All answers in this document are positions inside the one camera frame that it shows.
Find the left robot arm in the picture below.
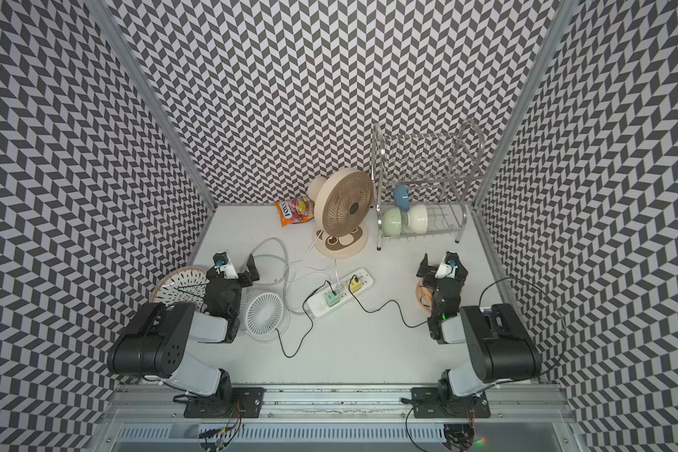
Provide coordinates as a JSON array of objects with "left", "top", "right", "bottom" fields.
[{"left": 107, "top": 252, "right": 260, "bottom": 415}]

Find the yellow usb charger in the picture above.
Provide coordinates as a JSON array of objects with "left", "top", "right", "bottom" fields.
[{"left": 348, "top": 275, "right": 363, "bottom": 293}]

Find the blue bowl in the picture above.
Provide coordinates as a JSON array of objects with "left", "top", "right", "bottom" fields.
[{"left": 394, "top": 184, "right": 411, "bottom": 212}]

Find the beige desk fan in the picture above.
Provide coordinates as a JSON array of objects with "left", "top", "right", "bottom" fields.
[{"left": 307, "top": 168, "right": 374, "bottom": 259}]

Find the green bowl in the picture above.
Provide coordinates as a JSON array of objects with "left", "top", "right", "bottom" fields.
[{"left": 382, "top": 207, "right": 403, "bottom": 237}]

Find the white bowl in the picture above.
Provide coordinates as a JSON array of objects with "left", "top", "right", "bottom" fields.
[{"left": 407, "top": 203, "right": 429, "bottom": 235}]

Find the candy snack bag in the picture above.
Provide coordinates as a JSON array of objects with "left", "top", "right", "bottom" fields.
[{"left": 274, "top": 196, "right": 314, "bottom": 227}]

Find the white power strip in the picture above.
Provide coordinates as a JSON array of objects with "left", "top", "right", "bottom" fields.
[{"left": 306, "top": 269, "right": 375, "bottom": 318}]

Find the black cable of orange fan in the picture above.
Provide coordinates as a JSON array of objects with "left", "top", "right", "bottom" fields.
[{"left": 349, "top": 275, "right": 431, "bottom": 330}]

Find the patterned woven plate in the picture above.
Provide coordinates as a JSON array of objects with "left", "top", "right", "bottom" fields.
[{"left": 150, "top": 267, "right": 208, "bottom": 313}]

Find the metal dish rack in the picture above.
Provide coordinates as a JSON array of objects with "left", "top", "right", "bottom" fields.
[{"left": 370, "top": 119, "right": 487, "bottom": 250}]

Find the white fan power cable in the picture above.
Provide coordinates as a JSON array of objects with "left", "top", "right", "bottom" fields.
[{"left": 281, "top": 228, "right": 340, "bottom": 295}]

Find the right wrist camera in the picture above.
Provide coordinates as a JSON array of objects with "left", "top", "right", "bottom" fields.
[{"left": 434, "top": 258, "right": 457, "bottom": 280}]

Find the white power strip cable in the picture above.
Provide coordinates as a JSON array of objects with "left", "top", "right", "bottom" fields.
[{"left": 249, "top": 236, "right": 318, "bottom": 316}]

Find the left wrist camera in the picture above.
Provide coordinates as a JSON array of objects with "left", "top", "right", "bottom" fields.
[{"left": 217, "top": 258, "right": 238, "bottom": 280}]

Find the green usb charger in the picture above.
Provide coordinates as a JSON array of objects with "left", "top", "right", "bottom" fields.
[{"left": 325, "top": 290, "right": 341, "bottom": 307}]

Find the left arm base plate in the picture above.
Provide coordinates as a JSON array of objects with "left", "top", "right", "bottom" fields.
[{"left": 173, "top": 386, "right": 266, "bottom": 419}]

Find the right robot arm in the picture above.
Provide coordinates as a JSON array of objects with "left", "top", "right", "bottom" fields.
[{"left": 416, "top": 252, "right": 542, "bottom": 414}]

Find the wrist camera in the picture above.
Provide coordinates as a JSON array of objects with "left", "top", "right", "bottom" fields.
[
  {"left": 434, "top": 258, "right": 457, "bottom": 280},
  {"left": 217, "top": 258, "right": 238, "bottom": 280}
]

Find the black cable of white fan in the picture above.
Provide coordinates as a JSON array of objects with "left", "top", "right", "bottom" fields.
[{"left": 275, "top": 281, "right": 335, "bottom": 360}]

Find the small white fan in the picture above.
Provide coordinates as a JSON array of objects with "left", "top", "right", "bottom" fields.
[{"left": 239, "top": 289, "right": 290, "bottom": 343}]

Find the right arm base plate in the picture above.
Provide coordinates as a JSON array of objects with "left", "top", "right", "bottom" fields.
[{"left": 411, "top": 386, "right": 491, "bottom": 419}]

